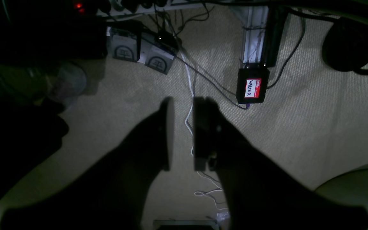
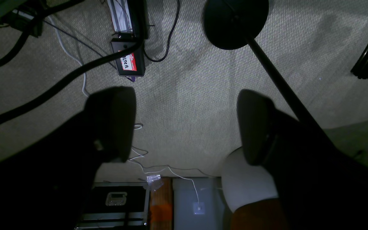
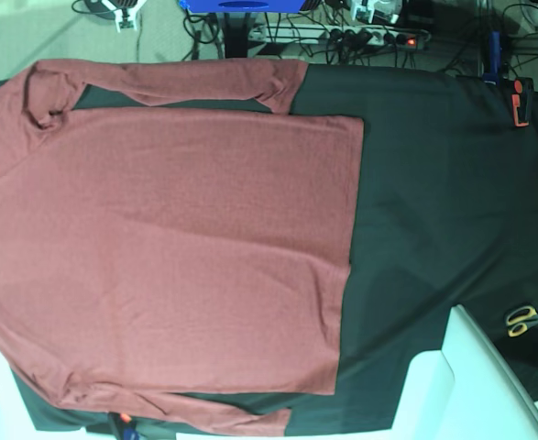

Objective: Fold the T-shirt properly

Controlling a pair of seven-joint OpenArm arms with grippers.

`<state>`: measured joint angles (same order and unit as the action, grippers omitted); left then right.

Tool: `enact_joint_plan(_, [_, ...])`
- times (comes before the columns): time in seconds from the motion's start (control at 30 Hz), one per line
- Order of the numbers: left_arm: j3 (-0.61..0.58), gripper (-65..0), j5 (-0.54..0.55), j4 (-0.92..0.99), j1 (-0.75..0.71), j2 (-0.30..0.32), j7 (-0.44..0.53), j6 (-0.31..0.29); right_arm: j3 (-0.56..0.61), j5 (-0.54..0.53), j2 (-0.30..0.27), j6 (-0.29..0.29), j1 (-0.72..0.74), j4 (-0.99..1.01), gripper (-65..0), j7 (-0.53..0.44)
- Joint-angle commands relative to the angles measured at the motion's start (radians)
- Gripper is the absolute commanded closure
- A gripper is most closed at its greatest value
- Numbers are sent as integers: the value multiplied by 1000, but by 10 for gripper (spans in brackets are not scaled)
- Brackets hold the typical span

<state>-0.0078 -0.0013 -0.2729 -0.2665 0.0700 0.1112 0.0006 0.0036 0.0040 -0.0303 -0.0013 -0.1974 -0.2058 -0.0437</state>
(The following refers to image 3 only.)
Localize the blue orange clamp bottom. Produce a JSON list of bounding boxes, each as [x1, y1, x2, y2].
[[107, 412, 142, 440]]

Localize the blue clamp top right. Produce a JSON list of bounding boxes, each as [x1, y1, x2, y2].
[[482, 31, 503, 85]]

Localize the yellow-handled scissors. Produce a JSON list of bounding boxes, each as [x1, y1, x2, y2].
[[505, 305, 538, 338]]

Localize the blue plastic box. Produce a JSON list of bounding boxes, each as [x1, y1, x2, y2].
[[179, 0, 304, 13]]

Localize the black orange clamp right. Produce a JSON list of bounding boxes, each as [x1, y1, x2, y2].
[[511, 77, 534, 127]]

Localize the red long-sleeve T-shirt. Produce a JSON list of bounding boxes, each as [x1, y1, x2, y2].
[[0, 60, 364, 436]]

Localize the white power strip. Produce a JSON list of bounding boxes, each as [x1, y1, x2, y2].
[[327, 25, 430, 50]]

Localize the black table cloth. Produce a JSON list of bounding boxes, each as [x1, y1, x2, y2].
[[0, 62, 538, 434]]

